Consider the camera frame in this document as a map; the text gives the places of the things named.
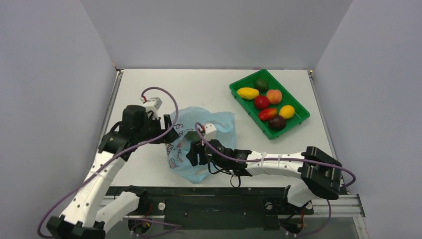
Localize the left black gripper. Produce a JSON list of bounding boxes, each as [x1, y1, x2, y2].
[[135, 115, 178, 144]]

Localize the light blue plastic bag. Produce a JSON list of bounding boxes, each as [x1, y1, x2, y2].
[[166, 107, 236, 184]]

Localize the red orange fake mango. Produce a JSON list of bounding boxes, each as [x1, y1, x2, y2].
[[258, 108, 278, 121]]

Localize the dark brown fake fruit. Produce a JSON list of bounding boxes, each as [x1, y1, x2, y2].
[[267, 115, 287, 131]]

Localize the orange fake peach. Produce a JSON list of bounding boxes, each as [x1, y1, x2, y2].
[[266, 89, 283, 105]]

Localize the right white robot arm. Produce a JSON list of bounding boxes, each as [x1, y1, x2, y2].
[[187, 139, 342, 213]]

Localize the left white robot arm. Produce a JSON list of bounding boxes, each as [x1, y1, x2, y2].
[[46, 104, 179, 239]]

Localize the yellow fake mango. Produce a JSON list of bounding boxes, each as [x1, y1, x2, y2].
[[236, 87, 260, 100]]

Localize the red fake apple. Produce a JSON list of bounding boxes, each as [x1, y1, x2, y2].
[[254, 95, 270, 111]]

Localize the dark green fake avocado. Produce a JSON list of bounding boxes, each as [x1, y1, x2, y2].
[[253, 78, 269, 92]]

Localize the yellow fake lemon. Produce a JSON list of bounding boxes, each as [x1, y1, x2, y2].
[[279, 105, 296, 120]]

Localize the green plastic tray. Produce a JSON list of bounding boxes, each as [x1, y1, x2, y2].
[[229, 69, 310, 140]]

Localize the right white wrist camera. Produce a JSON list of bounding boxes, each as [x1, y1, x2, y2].
[[200, 123, 217, 141]]

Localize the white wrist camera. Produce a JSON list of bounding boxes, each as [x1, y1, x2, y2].
[[142, 97, 162, 115], [200, 123, 217, 141]]

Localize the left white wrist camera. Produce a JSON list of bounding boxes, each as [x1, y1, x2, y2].
[[142, 97, 162, 115]]

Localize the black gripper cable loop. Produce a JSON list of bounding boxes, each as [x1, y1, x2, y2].
[[208, 163, 242, 189]]

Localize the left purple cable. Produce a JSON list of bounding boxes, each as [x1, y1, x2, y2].
[[37, 87, 184, 239]]

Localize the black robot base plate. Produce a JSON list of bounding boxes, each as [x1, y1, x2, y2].
[[105, 185, 314, 231]]

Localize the aluminium frame rail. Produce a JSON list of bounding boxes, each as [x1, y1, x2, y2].
[[68, 194, 366, 219]]

